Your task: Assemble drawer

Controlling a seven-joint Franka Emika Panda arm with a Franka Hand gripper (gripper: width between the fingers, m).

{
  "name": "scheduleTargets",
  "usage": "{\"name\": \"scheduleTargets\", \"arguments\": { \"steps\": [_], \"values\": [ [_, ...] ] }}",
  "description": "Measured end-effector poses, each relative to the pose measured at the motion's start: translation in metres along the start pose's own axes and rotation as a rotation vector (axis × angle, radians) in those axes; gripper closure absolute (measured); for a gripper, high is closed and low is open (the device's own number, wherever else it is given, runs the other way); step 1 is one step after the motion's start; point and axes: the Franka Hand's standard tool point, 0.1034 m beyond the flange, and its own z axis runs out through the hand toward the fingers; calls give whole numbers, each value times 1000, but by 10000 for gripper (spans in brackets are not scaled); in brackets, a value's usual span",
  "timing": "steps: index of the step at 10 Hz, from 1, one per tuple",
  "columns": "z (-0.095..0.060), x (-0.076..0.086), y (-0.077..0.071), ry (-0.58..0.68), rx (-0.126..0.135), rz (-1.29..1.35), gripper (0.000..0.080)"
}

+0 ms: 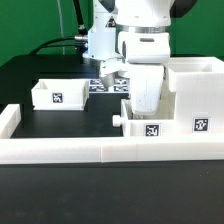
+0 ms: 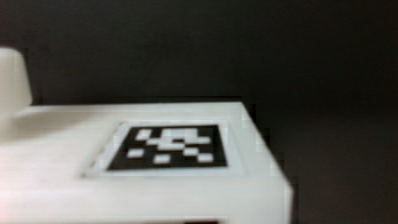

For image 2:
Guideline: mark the white front drawer box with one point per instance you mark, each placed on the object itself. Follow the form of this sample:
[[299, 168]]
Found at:
[[132, 163]]

